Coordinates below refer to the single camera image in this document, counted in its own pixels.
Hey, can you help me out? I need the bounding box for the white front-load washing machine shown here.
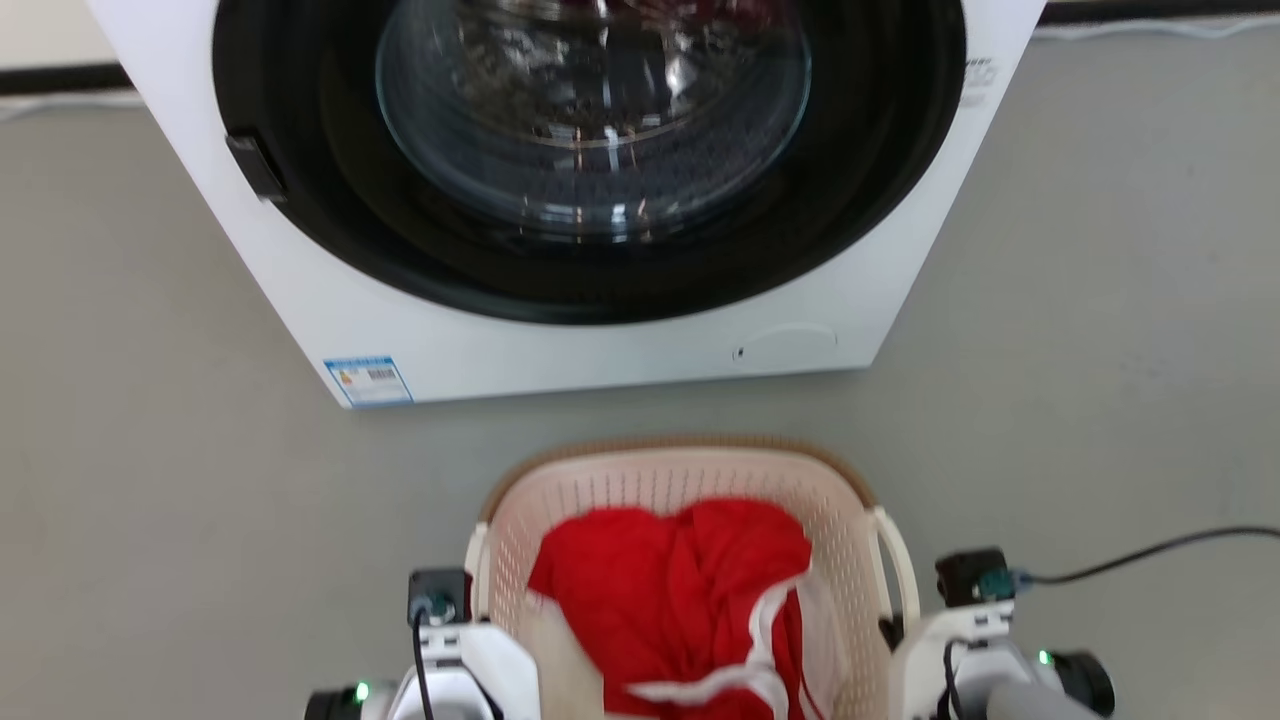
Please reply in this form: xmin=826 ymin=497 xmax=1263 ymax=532
xmin=85 ymin=0 xmax=1048 ymax=410

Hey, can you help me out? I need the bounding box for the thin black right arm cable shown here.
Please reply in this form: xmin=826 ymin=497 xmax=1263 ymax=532
xmin=934 ymin=640 xmax=969 ymax=720

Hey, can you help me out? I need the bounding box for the black washer door handle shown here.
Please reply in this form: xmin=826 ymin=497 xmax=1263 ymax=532
xmin=225 ymin=132 xmax=288 ymax=204

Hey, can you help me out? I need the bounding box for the white washer filter flap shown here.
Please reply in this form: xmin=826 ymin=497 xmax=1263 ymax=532
xmin=733 ymin=323 xmax=839 ymax=361

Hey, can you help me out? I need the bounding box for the white cable along wall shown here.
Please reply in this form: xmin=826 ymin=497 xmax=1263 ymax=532
xmin=1034 ymin=14 xmax=1280 ymax=42

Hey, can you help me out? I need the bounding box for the black round washer door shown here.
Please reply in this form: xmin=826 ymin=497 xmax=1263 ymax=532
xmin=211 ymin=0 xmax=968 ymax=326

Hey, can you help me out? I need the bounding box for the white sheer garment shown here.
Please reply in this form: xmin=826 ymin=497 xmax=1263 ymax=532
xmin=625 ymin=571 xmax=848 ymax=720

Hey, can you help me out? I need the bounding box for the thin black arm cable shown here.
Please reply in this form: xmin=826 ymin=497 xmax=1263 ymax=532
xmin=934 ymin=640 xmax=969 ymax=720
xmin=413 ymin=598 xmax=438 ymax=720

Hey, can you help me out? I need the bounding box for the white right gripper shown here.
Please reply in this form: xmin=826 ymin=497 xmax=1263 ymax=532
xmin=879 ymin=604 xmax=1015 ymax=720

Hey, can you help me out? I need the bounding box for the red garment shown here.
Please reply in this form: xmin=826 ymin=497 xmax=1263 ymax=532
xmin=527 ymin=499 xmax=813 ymax=720

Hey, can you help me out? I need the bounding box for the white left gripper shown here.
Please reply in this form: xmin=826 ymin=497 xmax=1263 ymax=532
xmin=388 ymin=620 xmax=542 ymax=720

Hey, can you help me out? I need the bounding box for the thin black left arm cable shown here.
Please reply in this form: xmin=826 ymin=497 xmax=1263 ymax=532
xmin=413 ymin=598 xmax=438 ymax=720

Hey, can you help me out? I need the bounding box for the blue energy label sticker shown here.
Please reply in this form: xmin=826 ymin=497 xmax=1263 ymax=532
xmin=322 ymin=355 xmax=414 ymax=408

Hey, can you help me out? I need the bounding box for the beige plastic laundry basket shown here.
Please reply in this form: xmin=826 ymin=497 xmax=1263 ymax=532
xmin=465 ymin=435 xmax=922 ymax=720

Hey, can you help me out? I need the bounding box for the long black camera cable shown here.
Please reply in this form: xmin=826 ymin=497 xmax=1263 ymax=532
xmin=1012 ymin=526 xmax=1280 ymax=587

